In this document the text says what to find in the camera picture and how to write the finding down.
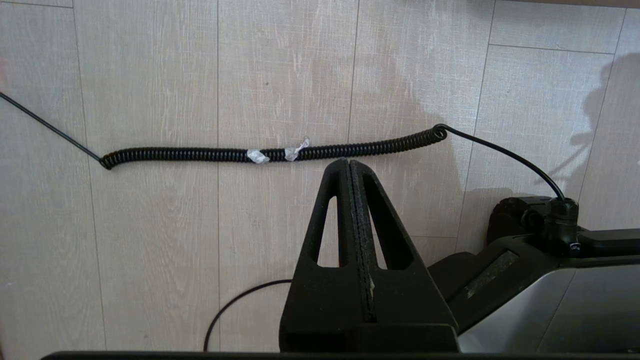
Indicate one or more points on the black and silver robot base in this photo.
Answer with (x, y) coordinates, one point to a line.
(540, 300)

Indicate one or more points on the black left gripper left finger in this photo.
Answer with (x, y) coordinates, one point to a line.
(320, 305)

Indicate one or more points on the white tape piece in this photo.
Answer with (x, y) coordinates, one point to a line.
(295, 150)
(257, 156)

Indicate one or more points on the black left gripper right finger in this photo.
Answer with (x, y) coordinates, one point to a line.
(405, 295)

